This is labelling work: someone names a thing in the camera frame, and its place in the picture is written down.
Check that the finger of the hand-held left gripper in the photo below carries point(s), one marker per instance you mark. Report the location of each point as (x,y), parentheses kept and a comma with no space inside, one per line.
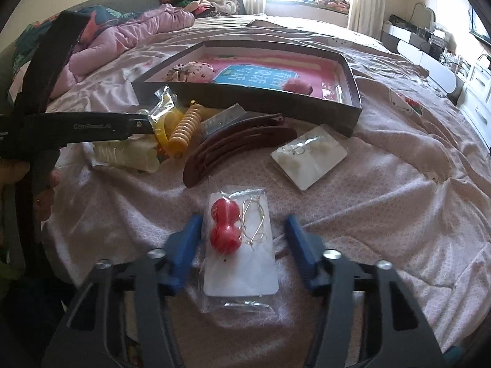
(138,125)

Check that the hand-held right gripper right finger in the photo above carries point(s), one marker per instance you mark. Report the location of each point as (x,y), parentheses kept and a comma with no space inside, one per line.
(303,253)

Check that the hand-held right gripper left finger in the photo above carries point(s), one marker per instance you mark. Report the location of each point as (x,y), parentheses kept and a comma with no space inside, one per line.
(188,245)

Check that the bag of yellow hair rings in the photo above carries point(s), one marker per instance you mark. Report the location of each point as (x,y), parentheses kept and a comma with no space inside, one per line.
(165,124)

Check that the cream hair claw clip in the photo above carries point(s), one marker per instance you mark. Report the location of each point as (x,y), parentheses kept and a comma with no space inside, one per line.
(126,153)

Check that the red ball earrings packet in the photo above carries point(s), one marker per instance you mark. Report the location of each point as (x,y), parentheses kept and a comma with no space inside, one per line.
(224,235)

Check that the brown banana hair clip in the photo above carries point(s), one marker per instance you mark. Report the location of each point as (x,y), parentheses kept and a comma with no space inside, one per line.
(214,149)

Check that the clear small packet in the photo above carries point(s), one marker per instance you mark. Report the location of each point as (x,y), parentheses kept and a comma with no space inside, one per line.
(226,117)

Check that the silver earrings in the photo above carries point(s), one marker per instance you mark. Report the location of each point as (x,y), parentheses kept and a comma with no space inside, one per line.
(307,161)

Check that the person's left hand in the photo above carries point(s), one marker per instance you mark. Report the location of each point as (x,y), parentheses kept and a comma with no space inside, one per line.
(13,172)

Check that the floral fabric hair clip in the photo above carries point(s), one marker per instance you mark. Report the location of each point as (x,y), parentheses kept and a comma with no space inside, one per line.
(195,72)

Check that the pink quilt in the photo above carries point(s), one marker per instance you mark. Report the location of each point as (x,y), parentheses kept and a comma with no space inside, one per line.
(115,42)

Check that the pink patterned bedsheet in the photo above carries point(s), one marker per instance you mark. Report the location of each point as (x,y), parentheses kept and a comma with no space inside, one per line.
(383,218)

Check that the pile of clothes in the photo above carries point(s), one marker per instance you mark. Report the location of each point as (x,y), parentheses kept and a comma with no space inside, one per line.
(207,4)

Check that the pink fluffy pompom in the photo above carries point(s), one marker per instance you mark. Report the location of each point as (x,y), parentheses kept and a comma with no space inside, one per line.
(298,85)

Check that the beige cloth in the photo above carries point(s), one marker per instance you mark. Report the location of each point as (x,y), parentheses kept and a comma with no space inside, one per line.
(276,23)

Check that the white window bench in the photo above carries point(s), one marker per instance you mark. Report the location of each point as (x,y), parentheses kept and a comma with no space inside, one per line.
(299,11)

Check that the clothes on window sill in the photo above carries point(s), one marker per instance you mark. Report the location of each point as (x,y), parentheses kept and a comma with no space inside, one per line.
(326,0)

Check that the white curved desk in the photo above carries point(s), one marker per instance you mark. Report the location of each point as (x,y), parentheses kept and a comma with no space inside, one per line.
(433,61)

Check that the white dresser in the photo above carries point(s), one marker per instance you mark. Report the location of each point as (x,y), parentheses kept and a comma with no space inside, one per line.
(477,96)

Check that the black electronic device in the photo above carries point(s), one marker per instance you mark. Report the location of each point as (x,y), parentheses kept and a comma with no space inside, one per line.
(401,22)

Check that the clear cosmetics organizer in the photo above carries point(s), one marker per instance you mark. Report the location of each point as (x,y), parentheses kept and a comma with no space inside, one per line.
(440,34)

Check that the cream curtain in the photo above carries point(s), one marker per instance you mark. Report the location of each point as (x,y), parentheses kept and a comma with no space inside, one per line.
(368,0)

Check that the white framed mirror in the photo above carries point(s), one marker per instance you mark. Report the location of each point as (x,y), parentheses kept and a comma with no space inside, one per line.
(422,17)

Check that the black television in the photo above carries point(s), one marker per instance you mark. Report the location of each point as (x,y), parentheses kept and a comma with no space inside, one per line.
(481,27)

